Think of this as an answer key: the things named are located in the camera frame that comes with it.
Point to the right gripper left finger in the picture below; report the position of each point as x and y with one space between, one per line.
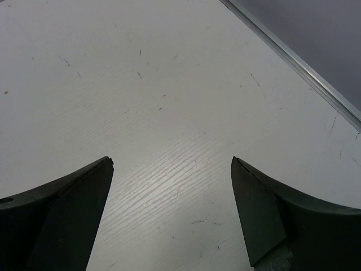
53 226

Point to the aluminium right side rail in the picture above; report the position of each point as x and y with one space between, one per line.
317 83

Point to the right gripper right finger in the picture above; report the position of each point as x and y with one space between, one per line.
286 229

